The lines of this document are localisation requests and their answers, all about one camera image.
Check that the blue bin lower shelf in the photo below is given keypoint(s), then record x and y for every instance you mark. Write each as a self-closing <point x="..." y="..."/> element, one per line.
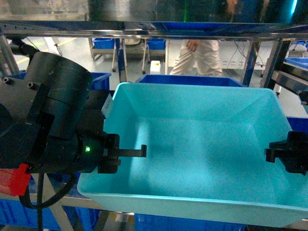
<point x="145" y="222"/>

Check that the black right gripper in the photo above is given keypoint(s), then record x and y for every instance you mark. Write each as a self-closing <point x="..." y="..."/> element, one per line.
<point x="292" y="152"/>

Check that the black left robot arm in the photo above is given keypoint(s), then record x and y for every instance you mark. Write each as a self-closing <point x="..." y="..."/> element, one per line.
<point x="52" y="121"/>

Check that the person in beige clothes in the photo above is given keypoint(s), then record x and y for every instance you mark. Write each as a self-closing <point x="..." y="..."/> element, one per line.
<point x="203" y="53"/>

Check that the large blue plastic bin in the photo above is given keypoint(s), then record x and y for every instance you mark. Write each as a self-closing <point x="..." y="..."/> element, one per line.
<point x="189" y="80"/>

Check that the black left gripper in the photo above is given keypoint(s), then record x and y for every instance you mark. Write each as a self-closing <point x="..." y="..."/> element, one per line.
<point x="95" y="147"/>

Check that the light teal plastic bin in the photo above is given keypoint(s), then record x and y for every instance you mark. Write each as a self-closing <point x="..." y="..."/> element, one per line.
<point x="205" y="156"/>

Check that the stainless steel roller shelf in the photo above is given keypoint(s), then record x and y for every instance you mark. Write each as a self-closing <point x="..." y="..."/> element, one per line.
<point x="294" y="78"/>

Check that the blue bin left rear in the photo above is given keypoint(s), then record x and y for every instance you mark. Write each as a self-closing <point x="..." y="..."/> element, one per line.
<point x="101" y="80"/>

